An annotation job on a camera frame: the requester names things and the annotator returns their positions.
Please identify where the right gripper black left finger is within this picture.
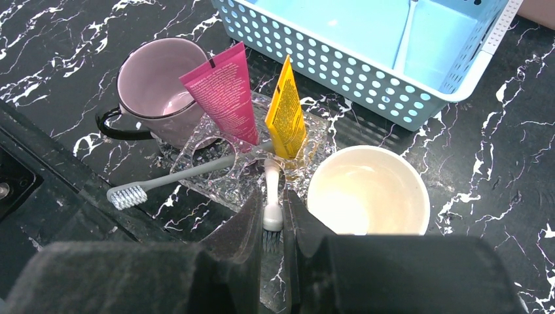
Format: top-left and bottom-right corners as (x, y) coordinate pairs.
(3, 191), (264, 313)

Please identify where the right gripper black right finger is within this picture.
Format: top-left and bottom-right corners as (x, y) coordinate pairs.
(283, 190), (526, 313)

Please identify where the yellow mug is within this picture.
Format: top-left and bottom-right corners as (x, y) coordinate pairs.
(306, 145), (431, 236)

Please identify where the clear plastic tray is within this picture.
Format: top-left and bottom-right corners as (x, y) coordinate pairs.
(170, 92), (329, 313)

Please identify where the yellow toothpaste tube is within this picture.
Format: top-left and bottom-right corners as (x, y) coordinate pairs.
(265, 56), (307, 159)

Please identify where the purple mug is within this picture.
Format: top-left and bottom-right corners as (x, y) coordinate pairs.
(95, 37), (208, 150)

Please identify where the pink toothpaste tube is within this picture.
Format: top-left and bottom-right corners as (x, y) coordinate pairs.
(179, 42), (259, 145)

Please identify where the light blue plastic basket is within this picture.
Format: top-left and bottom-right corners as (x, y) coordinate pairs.
(212, 0), (521, 131)

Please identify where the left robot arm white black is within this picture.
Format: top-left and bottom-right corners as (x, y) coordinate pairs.
(1, 147), (43, 221)

